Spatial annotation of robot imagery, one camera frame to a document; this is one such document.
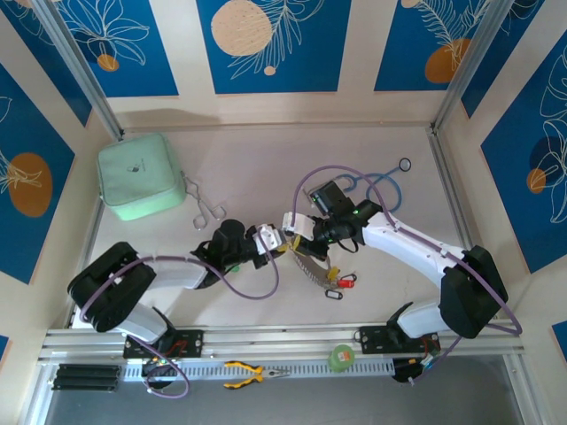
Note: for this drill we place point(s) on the black key tag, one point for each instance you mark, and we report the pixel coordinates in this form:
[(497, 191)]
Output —
[(328, 294)]

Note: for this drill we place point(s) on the red key tag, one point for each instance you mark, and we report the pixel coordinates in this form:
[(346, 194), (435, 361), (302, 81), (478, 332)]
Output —
[(345, 282)]

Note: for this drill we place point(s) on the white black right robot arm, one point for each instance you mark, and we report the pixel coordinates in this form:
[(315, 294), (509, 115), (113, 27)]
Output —
[(398, 241)]

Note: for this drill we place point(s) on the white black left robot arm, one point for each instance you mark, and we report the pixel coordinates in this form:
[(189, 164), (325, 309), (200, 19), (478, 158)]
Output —
[(177, 274)]

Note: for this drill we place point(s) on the metal forceps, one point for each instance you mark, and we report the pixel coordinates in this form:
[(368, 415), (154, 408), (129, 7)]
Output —
[(204, 207)]

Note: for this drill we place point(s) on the blue stethoscope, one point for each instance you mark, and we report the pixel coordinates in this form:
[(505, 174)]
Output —
[(405, 164)]

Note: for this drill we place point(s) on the mint green zip pouch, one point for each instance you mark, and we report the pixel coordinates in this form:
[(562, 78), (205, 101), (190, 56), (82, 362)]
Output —
[(137, 177)]

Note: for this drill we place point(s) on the green tape roll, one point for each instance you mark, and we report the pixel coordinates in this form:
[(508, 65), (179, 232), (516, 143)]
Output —
[(341, 358)]

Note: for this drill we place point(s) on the black ribbed block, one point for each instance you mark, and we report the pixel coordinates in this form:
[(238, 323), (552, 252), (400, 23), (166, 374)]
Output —
[(86, 377)]

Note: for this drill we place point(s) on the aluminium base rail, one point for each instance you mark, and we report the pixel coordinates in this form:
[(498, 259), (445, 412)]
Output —
[(283, 341)]

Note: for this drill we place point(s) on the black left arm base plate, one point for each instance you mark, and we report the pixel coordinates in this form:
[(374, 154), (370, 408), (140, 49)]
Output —
[(195, 341)]

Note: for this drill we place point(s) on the aluminium table side rail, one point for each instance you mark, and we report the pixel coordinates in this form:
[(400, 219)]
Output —
[(90, 239), (447, 186)]

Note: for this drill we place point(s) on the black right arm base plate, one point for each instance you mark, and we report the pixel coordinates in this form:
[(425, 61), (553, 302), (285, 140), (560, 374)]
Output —
[(372, 338)]

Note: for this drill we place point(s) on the aluminium frame post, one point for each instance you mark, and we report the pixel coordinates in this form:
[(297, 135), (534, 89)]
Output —
[(469, 62), (75, 62)]

